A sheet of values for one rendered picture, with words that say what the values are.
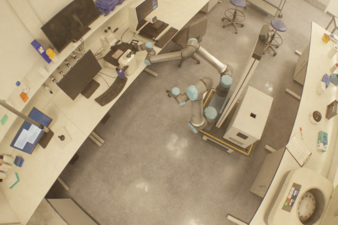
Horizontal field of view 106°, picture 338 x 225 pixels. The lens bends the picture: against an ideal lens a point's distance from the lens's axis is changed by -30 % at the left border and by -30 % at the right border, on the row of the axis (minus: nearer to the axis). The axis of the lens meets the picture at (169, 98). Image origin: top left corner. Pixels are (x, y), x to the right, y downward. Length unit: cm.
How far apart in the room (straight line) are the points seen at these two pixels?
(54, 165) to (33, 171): 38
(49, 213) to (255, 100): 275
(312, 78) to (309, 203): 163
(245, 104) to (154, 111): 143
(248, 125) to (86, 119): 184
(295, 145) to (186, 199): 157
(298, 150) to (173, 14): 264
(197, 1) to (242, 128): 237
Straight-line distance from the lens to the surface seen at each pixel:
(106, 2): 253
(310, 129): 235
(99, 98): 229
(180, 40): 302
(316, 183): 190
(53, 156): 240
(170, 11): 318
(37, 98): 261
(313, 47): 328
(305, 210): 193
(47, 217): 248
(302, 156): 217
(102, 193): 285
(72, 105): 246
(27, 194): 268
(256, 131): 202
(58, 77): 263
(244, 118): 202
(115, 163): 279
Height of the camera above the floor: 262
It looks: 63 degrees down
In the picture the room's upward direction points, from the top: 7 degrees counter-clockwise
